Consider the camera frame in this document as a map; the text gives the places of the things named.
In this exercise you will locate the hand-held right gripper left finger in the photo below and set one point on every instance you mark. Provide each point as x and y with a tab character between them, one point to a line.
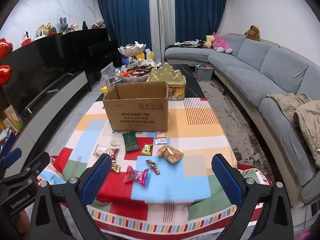
97	180

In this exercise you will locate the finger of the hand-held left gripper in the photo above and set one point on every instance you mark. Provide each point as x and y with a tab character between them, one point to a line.
11	155

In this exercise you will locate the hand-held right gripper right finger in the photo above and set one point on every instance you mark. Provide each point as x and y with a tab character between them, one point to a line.
225	180

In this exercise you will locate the clear white snack packet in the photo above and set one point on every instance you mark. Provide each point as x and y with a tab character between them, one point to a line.
101	150

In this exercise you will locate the light green candy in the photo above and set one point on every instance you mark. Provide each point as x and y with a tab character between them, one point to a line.
115	143

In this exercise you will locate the gold brown snack packet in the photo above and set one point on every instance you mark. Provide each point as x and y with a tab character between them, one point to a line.
170	153

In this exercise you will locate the white red snack packet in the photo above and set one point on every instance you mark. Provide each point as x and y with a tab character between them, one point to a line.
160	140

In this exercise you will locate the brown cardboard box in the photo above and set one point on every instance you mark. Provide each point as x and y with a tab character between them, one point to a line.
135	115

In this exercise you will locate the pile of assorted snacks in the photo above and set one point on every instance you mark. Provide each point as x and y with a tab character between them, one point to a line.
135	71

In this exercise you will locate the gold wrapped candy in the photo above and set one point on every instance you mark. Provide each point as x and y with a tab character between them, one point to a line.
116	168

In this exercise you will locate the green box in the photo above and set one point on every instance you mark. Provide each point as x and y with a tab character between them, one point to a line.
16	125

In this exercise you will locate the red white wrapped candy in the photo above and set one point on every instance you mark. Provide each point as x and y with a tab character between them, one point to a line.
114	153

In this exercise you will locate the pink candy packet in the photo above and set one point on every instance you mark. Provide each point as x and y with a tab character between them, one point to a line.
136	176

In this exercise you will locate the dark green snack packet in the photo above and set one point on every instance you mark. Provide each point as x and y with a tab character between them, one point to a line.
130	142

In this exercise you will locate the colourful patchwork tablecloth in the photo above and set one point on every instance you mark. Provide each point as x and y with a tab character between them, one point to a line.
175	180

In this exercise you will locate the dark twisted candy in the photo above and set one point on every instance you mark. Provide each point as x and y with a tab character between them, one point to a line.
152	165

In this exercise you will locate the yellow green wrapped candy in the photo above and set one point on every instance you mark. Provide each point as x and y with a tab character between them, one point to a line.
147	149

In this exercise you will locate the grey patterned rug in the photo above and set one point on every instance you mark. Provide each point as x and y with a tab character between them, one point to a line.
237	120

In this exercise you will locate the grey television cabinet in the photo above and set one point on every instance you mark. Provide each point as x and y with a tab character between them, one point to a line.
50	105

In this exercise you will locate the red heart balloon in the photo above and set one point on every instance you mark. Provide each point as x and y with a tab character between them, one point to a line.
5	48
5	75

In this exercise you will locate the black television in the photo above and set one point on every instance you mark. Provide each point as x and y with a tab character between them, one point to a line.
32	72

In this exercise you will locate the yellow bear toy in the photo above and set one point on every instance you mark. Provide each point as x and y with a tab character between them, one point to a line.
105	90

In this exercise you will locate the clear plastic bag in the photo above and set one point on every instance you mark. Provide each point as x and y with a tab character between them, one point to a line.
106	81

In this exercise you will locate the beige blanket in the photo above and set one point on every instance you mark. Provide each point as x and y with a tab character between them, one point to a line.
300	115

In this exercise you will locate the grey storage bin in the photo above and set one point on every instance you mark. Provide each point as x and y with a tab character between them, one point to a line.
203	72

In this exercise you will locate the white red figurine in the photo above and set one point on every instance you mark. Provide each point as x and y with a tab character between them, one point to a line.
26	38

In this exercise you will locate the grey corner sofa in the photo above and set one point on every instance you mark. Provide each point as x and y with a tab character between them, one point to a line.
250	62

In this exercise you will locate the gold ornament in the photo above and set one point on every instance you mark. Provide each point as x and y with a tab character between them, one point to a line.
44	30

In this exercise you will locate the red box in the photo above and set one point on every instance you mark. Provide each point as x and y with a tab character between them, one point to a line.
53	31

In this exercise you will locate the white tiered bowl stand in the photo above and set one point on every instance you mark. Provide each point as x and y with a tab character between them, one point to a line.
131	50

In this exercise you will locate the pink plush toy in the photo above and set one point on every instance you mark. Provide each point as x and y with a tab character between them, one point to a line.
221	43

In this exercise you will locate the crumpled bags pile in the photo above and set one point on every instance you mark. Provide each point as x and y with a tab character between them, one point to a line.
190	43

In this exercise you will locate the grey rabbit plush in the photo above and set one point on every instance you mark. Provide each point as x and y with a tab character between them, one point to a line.
63	25

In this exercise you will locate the yellow plush toy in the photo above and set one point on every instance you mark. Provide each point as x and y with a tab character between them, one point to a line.
208	40

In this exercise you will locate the pink plush doll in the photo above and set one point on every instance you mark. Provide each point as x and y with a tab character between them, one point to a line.
73	27

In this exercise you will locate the black metronome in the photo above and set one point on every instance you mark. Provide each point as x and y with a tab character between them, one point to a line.
84	25

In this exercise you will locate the brown plush toy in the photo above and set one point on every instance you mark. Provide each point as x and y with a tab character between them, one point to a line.
252	33

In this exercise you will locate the brown basket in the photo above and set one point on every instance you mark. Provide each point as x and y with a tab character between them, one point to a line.
98	25

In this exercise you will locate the blue curtain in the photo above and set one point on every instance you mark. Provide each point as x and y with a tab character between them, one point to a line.
200	7
122	12

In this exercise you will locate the white sheer curtain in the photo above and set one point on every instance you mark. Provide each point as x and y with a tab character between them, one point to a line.
162	17

